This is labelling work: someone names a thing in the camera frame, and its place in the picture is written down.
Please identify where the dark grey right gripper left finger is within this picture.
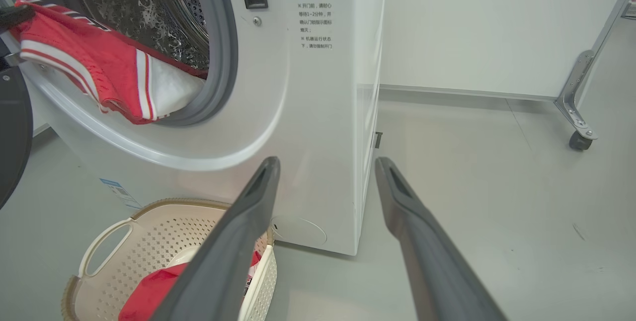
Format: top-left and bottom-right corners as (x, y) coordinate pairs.
(149, 156), (281, 321)

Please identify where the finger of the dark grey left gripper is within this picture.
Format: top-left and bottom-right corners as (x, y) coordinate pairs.
(0, 4), (36, 34)

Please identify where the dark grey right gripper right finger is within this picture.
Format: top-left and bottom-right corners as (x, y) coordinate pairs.
(374, 156), (508, 321)

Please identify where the red jersey with lettering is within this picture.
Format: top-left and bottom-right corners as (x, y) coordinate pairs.
(118, 250), (262, 321)

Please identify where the red garment with white stripes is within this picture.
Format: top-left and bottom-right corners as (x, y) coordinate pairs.
(15, 0), (208, 125)

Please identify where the black round glass washer door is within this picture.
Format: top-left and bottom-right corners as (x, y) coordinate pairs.
(0, 38), (34, 211)

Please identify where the cream perforated basket brown rim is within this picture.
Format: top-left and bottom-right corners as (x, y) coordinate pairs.
(61, 198), (279, 321)

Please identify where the shiny steel washer drum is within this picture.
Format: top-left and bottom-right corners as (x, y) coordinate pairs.
(50, 0), (209, 71)

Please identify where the white front-load washing machine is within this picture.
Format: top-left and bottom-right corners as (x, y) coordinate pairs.
(0, 0), (388, 257)

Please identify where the grey rubber door gasket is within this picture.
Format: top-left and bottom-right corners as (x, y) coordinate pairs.
(164, 0), (239, 128)

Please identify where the round white drain cover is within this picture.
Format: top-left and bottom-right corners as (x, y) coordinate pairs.
(270, 215), (328, 248)

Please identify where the blue energy label sticker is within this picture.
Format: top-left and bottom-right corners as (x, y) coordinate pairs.
(98, 177), (143, 211)

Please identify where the small black caster wheel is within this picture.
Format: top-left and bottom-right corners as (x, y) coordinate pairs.
(569, 130), (593, 152)

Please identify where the black printed warning text label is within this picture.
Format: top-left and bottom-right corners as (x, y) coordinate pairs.
(295, 0), (334, 51)

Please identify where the white panel board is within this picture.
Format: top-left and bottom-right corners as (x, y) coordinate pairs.
(380, 0), (636, 102)

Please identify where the silver metal frame leg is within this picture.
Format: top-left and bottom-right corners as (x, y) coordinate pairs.
(554, 0), (636, 142)

